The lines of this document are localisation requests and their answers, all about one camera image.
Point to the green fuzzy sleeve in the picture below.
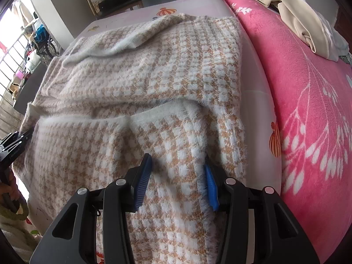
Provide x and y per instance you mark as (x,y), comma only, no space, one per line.
(18,232)

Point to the black garment on chair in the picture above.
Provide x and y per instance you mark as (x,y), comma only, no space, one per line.
(109,4)

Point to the pink floral blanket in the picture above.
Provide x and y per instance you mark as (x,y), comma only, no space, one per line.
(312,100)

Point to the blue bicycle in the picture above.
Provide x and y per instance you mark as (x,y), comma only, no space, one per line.
(39,40)

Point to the beige white houndstooth coat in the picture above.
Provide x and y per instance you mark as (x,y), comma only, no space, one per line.
(137,115)

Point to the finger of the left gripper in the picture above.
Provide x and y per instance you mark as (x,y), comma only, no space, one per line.
(19,140)

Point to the lilac printed bed sheet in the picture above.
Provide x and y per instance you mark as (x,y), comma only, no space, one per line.
(255,101)

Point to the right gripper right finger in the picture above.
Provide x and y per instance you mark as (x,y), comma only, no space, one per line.
(259,226)

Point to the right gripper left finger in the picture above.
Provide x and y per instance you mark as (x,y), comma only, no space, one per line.
(71,237)

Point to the dark grey cabinet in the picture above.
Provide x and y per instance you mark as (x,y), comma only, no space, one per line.
(29,89)

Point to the left hand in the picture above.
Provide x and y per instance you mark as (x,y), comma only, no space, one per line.
(9,190)

